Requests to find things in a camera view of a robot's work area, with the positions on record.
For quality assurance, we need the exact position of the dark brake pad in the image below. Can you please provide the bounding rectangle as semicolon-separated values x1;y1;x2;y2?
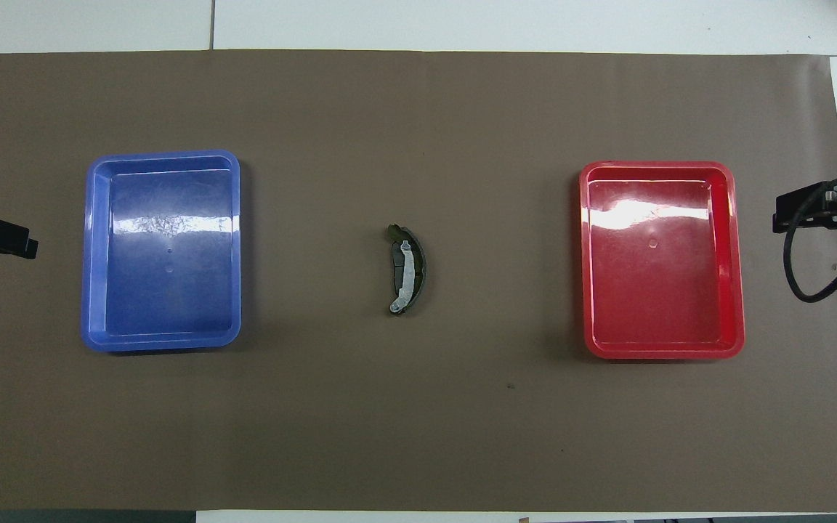
390;240;406;299

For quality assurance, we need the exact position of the red plastic tray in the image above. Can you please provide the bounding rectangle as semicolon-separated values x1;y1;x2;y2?
579;161;745;360

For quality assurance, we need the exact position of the blue plastic tray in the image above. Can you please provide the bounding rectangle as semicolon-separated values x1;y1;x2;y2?
81;150;242;353

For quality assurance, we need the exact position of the brown table mat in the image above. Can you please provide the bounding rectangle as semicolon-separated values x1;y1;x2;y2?
0;49;837;513

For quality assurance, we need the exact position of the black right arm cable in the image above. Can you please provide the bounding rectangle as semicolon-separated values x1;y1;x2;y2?
783;173;837;304

